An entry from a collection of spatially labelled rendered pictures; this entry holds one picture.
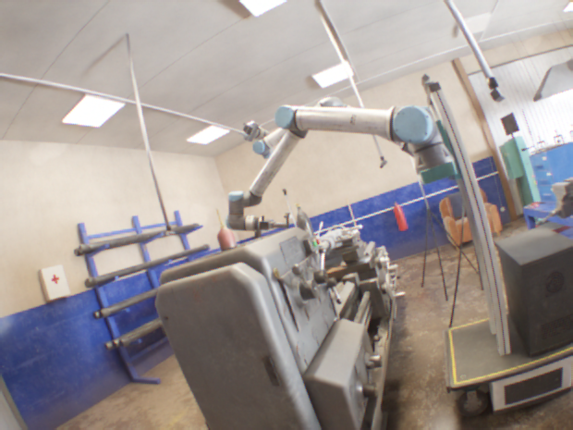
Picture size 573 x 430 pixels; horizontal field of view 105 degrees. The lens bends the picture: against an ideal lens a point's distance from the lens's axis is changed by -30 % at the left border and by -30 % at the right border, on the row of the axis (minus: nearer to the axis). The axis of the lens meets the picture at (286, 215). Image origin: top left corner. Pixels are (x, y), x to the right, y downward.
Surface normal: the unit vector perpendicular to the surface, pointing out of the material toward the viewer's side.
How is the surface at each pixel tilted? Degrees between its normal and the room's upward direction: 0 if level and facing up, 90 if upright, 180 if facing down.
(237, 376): 90
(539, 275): 90
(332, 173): 90
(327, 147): 90
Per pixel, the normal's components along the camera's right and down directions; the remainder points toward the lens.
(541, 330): -0.41, 0.11
